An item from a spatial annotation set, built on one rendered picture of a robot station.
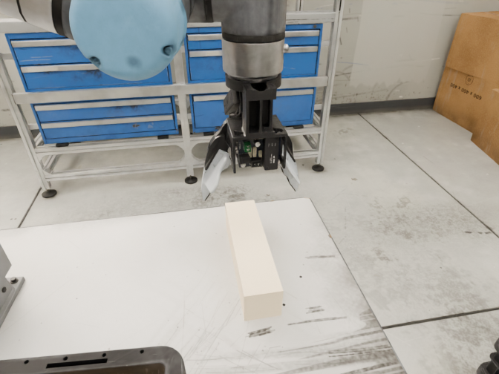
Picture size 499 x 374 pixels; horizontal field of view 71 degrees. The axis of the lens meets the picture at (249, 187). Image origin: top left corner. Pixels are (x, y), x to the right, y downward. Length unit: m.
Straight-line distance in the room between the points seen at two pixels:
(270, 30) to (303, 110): 1.72
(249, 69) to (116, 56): 0.18
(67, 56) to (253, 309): 1.65
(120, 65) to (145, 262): 0.48
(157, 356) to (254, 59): 0.31
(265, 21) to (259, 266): 0.37
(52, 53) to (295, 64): 1.21
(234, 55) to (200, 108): 1.59
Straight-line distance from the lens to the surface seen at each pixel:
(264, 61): 0.42
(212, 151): 0.51
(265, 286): 0.56
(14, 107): 2.14
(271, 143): 0.45
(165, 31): 0.27
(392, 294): 1.64
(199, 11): 0.42
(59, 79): 2.04
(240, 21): 0.41
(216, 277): 0.66
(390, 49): 3.25
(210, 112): 2.02
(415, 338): 1.54
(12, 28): 2.02
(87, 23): 0.28
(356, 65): 3.15
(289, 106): 2.10
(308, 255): 0.70
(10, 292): 0.74
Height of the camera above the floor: 1.19
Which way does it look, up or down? 34 degrees down
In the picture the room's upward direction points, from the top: straight up
